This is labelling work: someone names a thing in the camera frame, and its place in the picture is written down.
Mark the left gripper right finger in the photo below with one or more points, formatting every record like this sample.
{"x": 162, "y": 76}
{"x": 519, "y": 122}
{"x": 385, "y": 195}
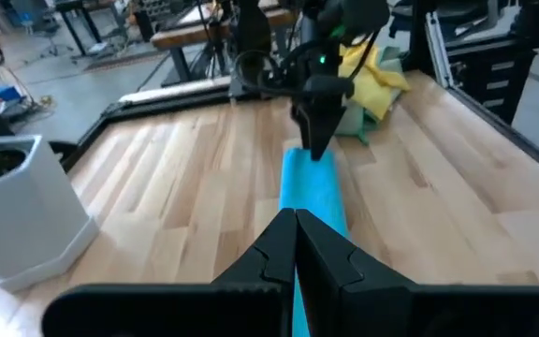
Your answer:
{"x": 391, "y": 309}

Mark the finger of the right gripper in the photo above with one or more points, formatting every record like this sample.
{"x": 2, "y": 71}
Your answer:
{"x": 308, "y": 126}
{"x": 329, "y": 124}

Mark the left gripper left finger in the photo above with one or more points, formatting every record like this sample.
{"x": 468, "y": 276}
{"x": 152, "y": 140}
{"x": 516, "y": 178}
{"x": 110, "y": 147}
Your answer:
{"x": 180, "y": 309}

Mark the light green microfiber towel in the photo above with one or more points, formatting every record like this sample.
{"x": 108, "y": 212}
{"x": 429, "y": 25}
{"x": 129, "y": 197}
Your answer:
{"x": 353, "y": 124}

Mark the yellow microfiber towel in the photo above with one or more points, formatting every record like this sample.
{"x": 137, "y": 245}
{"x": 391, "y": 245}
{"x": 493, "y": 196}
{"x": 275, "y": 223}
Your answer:
{"x": 372, "y": 84}

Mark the light blue microfiber towel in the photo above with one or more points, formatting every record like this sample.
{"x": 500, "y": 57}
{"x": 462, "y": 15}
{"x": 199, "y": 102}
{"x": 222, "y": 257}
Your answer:
{"x": 311, "y": 187}

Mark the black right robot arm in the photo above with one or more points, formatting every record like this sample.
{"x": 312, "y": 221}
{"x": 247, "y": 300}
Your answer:
{"x": 358, "y": 14}

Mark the white pot saucer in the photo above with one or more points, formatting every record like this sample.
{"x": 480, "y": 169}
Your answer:
{"x": 63, "y": 262}

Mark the wooden top workbench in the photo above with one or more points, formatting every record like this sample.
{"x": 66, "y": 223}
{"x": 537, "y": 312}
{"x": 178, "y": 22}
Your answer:
{"x": 190, "y": 35}

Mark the black drawer cabinet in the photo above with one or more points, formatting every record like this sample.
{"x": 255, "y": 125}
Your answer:
{"x": 475, "y": 79}

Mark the white hexagonal plant pot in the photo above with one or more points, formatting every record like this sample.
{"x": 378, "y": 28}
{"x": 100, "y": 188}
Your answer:
{"x": 21, "y": 210}

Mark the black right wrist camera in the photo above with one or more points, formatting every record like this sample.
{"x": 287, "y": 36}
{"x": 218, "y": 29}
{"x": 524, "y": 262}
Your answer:
{"x": 328, "y": 85}

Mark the silver aluminium extrusion post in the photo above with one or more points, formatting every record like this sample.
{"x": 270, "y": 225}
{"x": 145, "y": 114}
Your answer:
{"x": 438, "y": 51}

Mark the black aluminium table frame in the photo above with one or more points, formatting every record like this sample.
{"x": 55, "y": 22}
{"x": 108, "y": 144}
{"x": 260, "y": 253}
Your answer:
{"x": 157, "y": 106}

